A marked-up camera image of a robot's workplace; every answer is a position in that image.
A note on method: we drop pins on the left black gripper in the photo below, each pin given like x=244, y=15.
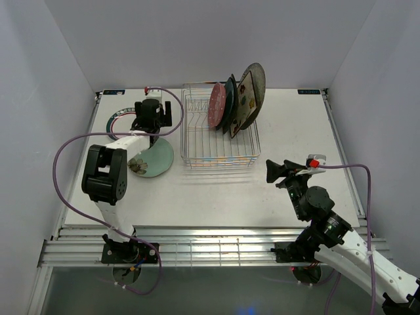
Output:
x=165, y=119

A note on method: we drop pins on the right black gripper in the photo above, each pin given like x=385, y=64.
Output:
x=274, y=170

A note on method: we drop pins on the wire dish rack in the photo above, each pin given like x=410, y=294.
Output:
x=205, y=148

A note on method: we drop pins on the mint green flower plate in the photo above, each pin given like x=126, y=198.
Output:
x=154, y=161

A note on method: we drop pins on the white plate green rim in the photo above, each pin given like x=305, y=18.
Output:
x=120, y=122

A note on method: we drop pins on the pink dotted plate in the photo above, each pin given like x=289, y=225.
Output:
x=216, y=105

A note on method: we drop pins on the cream floral square plate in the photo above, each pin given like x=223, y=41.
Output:
x=246, y=104

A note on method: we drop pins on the black floral square plate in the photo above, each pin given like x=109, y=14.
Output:
x=233, y=108

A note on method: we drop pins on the speckled round plate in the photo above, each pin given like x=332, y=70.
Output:
x=259, y=81

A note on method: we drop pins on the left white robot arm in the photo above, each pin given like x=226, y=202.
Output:
x=105, y=179

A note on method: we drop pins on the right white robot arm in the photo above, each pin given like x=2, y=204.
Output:
x=330, y=239

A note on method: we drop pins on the left blue table label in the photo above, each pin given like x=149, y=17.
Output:
x=113, y=92

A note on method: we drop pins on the blue table label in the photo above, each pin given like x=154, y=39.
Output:
x=309, y=91
x=113, y=92

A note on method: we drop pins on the right blue table label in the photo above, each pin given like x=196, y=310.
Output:
x=309, y=91

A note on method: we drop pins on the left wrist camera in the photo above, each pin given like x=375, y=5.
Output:
x=152, y=96

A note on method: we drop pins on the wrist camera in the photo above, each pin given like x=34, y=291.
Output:
x=314, y=163
x=152, y=96

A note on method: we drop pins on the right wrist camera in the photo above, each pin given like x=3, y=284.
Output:
x=314, y=163

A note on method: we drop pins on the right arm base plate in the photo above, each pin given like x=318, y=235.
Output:
x=291, y=252

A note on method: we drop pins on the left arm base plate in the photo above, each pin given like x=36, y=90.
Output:
x=129, y=253

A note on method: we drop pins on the aluminium frame rails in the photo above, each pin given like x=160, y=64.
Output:
x=225, y=217

